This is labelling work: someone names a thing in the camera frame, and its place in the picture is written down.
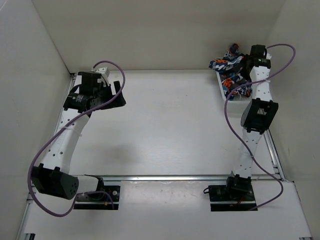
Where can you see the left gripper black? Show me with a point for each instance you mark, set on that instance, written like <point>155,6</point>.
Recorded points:
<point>119,101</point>

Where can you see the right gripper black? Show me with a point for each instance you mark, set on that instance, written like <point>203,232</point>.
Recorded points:
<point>247,77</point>

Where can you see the colourful patterned shorts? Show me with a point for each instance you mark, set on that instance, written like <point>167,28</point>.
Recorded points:
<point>230,69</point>

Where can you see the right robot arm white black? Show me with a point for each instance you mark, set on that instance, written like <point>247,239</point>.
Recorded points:
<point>255,120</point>

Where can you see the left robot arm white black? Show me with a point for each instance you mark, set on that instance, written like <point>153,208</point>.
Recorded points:
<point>49,171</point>

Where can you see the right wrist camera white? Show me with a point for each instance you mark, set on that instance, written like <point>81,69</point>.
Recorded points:
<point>268,55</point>

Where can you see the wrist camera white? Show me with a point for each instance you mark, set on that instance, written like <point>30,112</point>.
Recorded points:
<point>104,72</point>
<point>268,55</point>

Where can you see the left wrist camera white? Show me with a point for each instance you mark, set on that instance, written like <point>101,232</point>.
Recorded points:
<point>104,72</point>

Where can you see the aluminium rail front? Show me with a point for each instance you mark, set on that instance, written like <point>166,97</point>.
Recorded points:
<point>164,178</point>

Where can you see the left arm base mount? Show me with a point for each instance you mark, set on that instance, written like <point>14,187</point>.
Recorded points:
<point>106,198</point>

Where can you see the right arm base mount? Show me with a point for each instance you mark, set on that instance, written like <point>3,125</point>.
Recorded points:
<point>236,195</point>

